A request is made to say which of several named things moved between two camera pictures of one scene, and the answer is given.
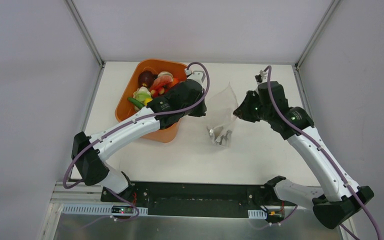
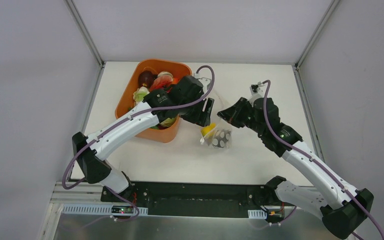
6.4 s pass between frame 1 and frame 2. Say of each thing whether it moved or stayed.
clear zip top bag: moved
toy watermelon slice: stayed
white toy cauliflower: stayed
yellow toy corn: moved
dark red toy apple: stayed
